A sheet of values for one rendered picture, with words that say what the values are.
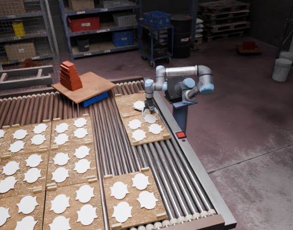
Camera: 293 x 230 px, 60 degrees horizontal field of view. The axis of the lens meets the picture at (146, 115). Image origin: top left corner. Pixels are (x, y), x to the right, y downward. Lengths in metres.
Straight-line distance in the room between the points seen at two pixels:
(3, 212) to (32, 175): 0.30
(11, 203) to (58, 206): 0.32
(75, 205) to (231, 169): 2.10
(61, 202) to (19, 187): 0.36
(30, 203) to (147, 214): 0.75
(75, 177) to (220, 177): 1.85
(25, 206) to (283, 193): 2.57
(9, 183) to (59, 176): 0.34
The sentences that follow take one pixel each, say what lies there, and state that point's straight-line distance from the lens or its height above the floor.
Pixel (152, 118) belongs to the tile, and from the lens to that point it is 2.39.
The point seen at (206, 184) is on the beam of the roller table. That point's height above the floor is 0.91.
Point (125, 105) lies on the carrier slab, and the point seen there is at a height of 0.94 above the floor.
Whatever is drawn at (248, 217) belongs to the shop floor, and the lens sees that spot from 2.96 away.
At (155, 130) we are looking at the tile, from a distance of 2.25.
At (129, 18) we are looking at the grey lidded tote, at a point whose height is 0.80.
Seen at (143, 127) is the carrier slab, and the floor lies 0.94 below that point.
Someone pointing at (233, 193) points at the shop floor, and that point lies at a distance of 3.10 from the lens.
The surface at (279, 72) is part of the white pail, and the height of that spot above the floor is 0.18.
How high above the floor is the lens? 2.31
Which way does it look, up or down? 34 degrees down
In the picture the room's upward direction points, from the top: 1 degrees counter-clockwise
